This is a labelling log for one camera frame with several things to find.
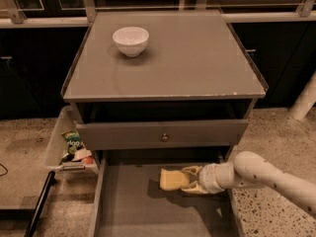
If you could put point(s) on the red and white packet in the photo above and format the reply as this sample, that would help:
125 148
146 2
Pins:
82 155

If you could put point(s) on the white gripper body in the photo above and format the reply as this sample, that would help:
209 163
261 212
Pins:
206 178

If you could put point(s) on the white ceramic bowl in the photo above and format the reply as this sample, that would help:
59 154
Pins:
131 41

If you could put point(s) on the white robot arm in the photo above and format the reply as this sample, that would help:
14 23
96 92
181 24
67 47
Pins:
248 170

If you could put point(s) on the grey top drawer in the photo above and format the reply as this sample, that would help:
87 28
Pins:
142 135

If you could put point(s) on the white table leg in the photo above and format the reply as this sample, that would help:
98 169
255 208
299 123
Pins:
306 100

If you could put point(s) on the black pole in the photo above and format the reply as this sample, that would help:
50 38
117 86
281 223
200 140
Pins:
49 182

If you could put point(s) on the green snack bag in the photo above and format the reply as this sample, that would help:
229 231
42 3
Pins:
73 141

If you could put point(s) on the yellow sponge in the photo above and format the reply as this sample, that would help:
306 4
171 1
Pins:
173 180

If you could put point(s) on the round metal drawer knob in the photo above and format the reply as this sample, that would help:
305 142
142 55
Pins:
165 137

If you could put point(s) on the grey drawer cabinet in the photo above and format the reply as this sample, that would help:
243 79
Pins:
193 68

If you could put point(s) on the grey open middle drawer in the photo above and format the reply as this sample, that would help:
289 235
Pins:
129 202

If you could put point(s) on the clear plastic bin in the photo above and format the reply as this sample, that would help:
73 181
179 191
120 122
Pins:
57 146

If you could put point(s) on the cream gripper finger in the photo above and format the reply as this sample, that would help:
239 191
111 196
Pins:
194 188
192 170

